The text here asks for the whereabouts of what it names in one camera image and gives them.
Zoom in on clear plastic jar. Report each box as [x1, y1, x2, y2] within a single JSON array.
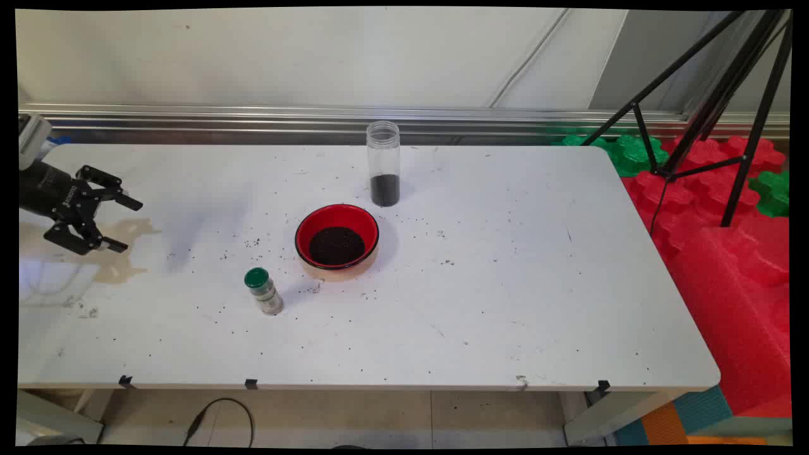
[[366, 121, 401, 207]]

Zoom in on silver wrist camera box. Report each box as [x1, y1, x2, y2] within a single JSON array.
[[19, 114, 52, 171]]

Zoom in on large red foam block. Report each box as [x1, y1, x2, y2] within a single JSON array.
[[667, 215, 792, 418]]

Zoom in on teal foam mat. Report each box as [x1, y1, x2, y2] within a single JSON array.
[[613, 385, 734, 446]]

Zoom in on orange foam mat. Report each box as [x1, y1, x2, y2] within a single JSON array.
[[642, 401, 690, 446]]

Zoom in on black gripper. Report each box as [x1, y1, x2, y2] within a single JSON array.
[[19, 161, 143, 256]]

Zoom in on dark grains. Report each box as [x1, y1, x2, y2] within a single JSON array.
[[308, 226, 366, 266], [370, 174, 401, 207]]

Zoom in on red foam puzzle mat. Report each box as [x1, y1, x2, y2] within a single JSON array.
[[619, 135, 788, 266]]

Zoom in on green-capped spice bottle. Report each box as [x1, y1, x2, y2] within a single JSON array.
[[244, 267, 284, 315]]

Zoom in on black floor cable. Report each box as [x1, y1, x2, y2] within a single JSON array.
[[183, 397, 255, 448]]

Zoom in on white wall cable conduit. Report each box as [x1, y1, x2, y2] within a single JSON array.
[[488, 9, 573, 108]]

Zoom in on black tripod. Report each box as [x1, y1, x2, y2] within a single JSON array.
[[578, 9, 793, 238]]

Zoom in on green foam puzzle piece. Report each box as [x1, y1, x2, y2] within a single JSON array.
[[552, 133, 669, 178], [749, 169, 791, 218]]

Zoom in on red bowl with black rim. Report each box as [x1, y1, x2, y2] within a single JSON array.
[[295, 203, 380, 281]]

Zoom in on grey table leg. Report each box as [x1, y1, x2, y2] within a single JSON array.
[[18, 389, 105, 445], [564, 389, 686, 446]]

